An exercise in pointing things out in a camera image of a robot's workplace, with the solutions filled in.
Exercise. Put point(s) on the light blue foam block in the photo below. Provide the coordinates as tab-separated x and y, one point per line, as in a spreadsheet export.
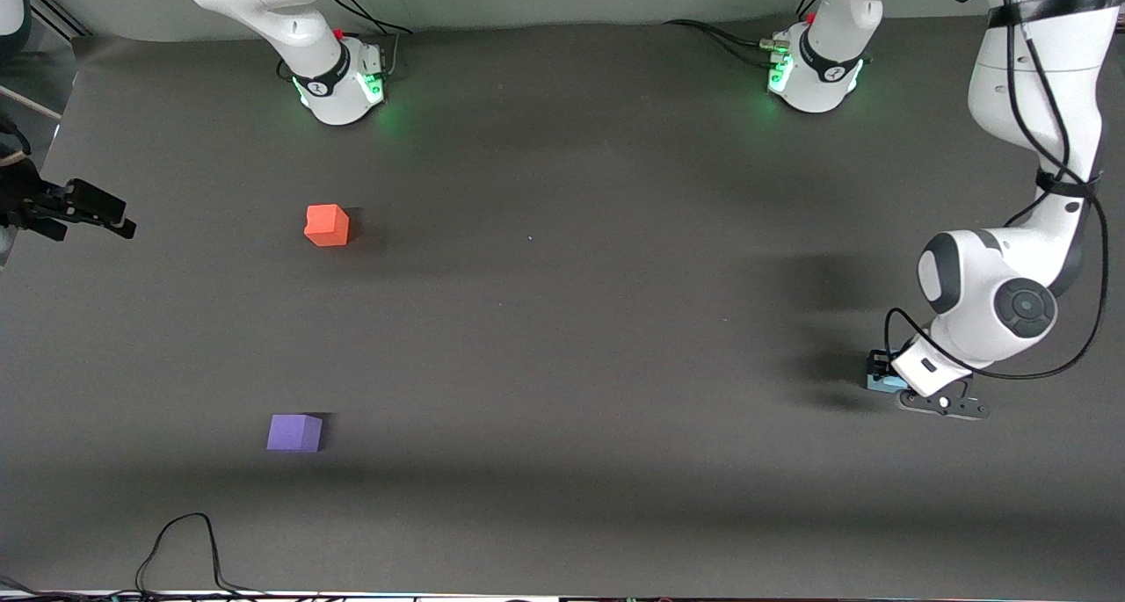
881	384

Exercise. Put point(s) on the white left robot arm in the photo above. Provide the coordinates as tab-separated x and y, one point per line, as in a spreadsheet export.
1037	83

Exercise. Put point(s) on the purple foam block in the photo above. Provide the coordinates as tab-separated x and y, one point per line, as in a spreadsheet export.
294	433

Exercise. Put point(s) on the dark grey table mat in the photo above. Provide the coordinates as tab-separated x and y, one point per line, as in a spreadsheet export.
615	409

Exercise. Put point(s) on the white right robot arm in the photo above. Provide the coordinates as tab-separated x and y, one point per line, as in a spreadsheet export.
299	31

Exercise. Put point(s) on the orange foam block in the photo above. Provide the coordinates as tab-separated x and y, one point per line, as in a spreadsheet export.
325	224

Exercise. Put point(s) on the aluminium frame rail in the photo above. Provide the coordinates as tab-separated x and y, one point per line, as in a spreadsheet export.
57	9

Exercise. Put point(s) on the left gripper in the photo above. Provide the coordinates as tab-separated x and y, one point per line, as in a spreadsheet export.
879	362

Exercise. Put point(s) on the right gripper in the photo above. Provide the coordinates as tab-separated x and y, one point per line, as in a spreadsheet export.
26	199

